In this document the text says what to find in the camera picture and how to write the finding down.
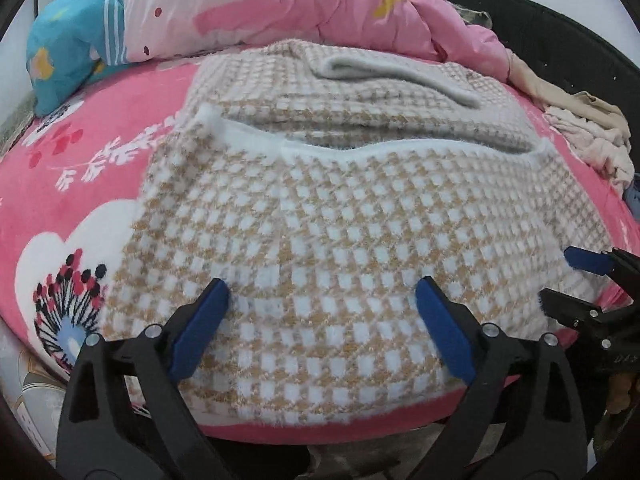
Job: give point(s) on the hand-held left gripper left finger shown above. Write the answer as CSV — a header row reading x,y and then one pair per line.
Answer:
x,y
200,330

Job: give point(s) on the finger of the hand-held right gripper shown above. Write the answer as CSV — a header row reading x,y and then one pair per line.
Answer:
x,y
585,260
565,307

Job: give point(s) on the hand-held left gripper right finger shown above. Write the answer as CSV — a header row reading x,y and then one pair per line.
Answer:
x,y
445,330

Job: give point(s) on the beige white checked coat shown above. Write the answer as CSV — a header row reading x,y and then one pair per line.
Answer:
x,y
325,210

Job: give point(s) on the person's right hand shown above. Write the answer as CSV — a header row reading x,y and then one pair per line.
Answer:
x,y
625,392

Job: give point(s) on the pale pink white cloth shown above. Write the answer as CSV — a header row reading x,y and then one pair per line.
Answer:
x,y
585,135

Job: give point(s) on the pale patterned mattress side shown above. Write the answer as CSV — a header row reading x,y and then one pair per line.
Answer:
x,y
35,400

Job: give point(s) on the beige cloth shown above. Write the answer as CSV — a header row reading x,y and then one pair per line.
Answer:
x,y
540,85

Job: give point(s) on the pink floral bed sheet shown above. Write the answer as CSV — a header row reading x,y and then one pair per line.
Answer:
x,y
100,160

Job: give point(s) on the black headboard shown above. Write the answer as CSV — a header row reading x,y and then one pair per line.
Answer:
x,y
550,35

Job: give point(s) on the camouflage cloth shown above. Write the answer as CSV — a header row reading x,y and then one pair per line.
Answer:
x,y
475,16

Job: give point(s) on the blue printed pillow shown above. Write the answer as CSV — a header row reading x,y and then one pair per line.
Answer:
x,y
65,35

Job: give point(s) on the pink printed quilt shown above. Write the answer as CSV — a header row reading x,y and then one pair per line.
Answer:
x,y
310,10

